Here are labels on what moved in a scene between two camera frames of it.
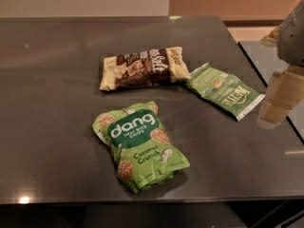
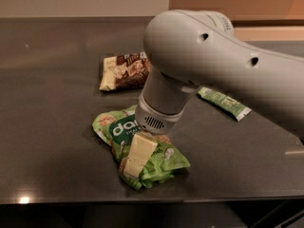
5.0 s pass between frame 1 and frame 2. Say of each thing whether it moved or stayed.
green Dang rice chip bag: stayed
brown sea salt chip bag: stayed
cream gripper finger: moved
